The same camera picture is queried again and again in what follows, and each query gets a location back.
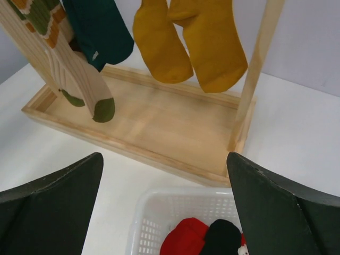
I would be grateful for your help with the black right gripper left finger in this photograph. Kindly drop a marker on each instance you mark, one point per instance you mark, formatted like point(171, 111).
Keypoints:
point(51, 214)

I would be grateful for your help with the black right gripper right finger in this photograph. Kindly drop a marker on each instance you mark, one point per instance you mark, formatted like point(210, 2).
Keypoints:
point(281, 216)

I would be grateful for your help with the black sock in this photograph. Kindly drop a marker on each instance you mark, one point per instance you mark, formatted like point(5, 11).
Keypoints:
point(222, 237)

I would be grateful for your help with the dark teal sock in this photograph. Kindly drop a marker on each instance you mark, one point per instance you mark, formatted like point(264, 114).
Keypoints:
point(100, 31)

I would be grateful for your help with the red christmas sock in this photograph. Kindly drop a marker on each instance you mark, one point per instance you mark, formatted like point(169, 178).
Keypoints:
point(188, 238)

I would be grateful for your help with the white plastic basket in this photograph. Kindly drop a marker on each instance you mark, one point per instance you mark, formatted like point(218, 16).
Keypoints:
point(158, 212)

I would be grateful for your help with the wooden hanging rack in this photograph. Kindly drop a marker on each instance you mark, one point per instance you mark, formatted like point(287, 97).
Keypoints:
point(177, 128)

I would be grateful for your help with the mustard yellow sock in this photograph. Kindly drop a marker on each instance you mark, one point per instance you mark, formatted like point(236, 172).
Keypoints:
point(211, 37)
point(159, 44)

